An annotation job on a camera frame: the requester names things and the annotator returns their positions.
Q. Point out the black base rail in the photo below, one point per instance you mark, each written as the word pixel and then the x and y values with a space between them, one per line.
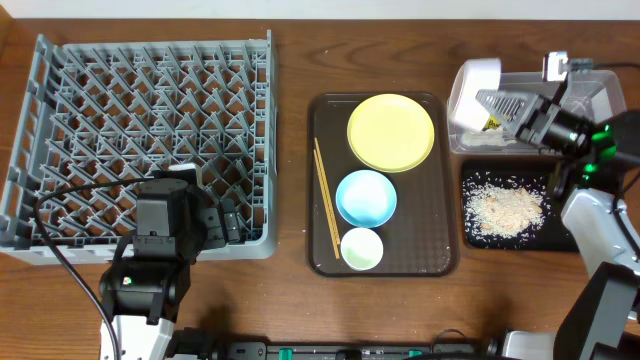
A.
pixel 263 351

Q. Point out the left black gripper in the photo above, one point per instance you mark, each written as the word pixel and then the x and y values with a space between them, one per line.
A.
pixel 230 226

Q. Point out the snack wrapper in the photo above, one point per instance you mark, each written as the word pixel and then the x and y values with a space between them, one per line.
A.
pixel 492 124

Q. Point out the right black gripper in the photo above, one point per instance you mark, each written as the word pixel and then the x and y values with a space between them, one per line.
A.
pixel 528 118

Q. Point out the clear plastic waste bin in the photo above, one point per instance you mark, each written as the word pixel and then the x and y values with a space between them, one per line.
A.
pixel 596 95

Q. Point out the black waste tray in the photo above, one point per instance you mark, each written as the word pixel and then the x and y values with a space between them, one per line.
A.
pixel 553 236

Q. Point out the wooden chopstick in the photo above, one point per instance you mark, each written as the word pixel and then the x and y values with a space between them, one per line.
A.
pixel 317 147
pixel 327 209

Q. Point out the grey plastic dishwasher rack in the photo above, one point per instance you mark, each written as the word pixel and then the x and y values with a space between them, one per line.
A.
pixel 97 117

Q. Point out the light blue bowl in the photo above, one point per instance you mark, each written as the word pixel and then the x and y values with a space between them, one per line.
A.
pixel 366 198

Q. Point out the pile of rice waste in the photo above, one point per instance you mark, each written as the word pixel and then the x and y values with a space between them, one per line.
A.
pixel 502 210

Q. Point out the white pink bowl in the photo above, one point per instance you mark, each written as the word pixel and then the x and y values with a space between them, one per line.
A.
pixel 463 109

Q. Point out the wooden chopstick right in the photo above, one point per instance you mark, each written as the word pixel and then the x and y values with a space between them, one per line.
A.
pixel 317 147

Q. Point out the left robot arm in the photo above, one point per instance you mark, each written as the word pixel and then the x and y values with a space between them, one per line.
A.
pixel 150 273

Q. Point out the dark brown serving tray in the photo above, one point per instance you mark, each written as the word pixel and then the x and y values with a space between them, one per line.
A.
pixel 420 239

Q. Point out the wooden chopstick left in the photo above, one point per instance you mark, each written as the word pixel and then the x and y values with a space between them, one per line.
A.
pixel 327 209

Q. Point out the small white green cup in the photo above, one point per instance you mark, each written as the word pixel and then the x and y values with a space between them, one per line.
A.
pixel 361 249

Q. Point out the yellow round plate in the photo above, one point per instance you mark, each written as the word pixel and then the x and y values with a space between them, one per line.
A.
pixel 390 133

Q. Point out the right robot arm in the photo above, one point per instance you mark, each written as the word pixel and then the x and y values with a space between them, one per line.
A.
pixel 589 182

